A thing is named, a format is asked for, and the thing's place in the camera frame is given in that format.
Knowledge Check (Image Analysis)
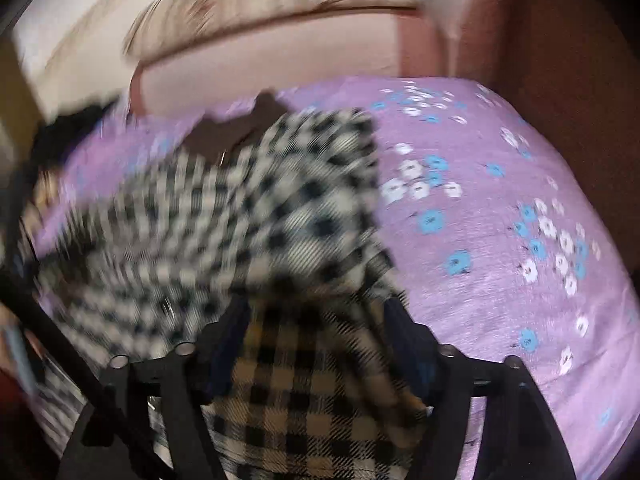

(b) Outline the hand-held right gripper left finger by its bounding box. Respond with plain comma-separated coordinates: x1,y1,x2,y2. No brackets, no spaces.
55,304,252,480

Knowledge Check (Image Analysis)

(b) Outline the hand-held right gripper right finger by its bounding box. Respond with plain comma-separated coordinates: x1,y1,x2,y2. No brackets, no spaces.
382,299,576,480

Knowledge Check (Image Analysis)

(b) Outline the black and cream checkered garment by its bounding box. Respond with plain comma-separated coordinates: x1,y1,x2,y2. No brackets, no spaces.
20,107,432,480

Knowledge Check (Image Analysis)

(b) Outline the pile of black clothes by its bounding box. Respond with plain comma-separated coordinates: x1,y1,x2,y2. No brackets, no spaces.
32,100,126,173

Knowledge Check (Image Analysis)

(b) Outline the purple floral bedsheet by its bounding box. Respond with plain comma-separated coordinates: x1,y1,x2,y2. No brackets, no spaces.
30,76,640,480

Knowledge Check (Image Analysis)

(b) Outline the dark brown cloth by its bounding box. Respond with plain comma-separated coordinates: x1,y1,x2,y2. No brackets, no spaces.
182,89,301,167

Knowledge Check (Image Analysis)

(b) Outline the pink sofa backrest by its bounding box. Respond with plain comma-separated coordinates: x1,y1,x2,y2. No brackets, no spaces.
127,7,451,117

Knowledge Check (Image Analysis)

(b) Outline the pink and brown sofa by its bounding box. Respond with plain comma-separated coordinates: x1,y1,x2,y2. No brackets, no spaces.
435,0,640,281

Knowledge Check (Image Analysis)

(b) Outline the black cable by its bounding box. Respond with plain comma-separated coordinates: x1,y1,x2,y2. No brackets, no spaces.
0,277,173,480

